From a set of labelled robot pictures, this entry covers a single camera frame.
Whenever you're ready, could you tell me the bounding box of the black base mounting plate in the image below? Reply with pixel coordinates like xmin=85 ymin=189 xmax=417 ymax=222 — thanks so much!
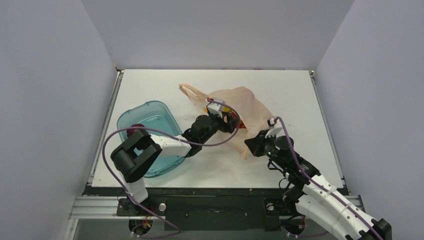
xmin=116 ymin=188 xmax=306 ymax=234

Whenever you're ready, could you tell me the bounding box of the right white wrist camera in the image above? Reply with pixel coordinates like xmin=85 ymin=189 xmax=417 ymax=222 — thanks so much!
xmin=265 ymin=116 xmax=283 ymax=139

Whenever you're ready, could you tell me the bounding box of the red fake fruit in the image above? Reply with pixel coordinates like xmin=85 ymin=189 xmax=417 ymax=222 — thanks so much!
xmin=231 ymin=112 xmax=246 ymax=129
xmin=126 ymin=123 xmax=144 ymax=138

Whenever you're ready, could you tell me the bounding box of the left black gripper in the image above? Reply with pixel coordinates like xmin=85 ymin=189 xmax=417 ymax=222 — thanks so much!
xmin=200 ymin=111 xmax=238 ymax=145

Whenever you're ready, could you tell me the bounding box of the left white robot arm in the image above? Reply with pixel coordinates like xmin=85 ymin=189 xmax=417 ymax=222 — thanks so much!
xmin=110 ymin=112 xmax=242 ymax=215

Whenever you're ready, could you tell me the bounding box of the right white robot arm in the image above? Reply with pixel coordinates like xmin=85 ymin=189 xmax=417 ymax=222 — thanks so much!
xmin=244 ymin=130 xmax=393 ymax=240

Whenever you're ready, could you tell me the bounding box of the red fake fruit in bin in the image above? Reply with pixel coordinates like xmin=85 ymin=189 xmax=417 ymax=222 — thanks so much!
xmin=126 ymin=123 xmax=144 ymax=138

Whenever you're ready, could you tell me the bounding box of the purple cable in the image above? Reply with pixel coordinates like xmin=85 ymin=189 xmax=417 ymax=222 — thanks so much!
xmin=101 ymin=99 xmax=241 ymax=206
xmin=269 ymin=116 xmax=385 ymax=240

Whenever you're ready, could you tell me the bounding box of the teal plastic bin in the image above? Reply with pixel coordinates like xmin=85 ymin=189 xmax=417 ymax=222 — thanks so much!
xmin=116 ymin=100 xmax=185 ymax=178

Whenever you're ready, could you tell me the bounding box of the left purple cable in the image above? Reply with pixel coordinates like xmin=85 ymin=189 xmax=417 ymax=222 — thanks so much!
xmin=101 ymin=99 xmax=241 ymax=206

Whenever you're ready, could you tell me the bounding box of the orange plastic bag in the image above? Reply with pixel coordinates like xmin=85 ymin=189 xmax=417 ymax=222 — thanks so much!
xmin=179 ymin=83 xmax=274 ymax=160

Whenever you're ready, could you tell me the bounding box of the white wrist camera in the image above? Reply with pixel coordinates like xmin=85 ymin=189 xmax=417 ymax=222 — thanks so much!
xmin=265 ymin=116 xmax=283 ymax=139
xmin=206 ymin=97 xmax=225 ymax=119

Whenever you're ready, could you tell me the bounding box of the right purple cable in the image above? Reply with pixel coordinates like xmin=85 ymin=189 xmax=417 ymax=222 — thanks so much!
xmin=269 ymin=116 xmax=385 ymax=240

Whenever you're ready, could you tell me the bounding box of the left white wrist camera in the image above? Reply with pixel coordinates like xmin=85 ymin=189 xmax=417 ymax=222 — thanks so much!
xmin=206 ymin=97 xmax=225 ymax=119

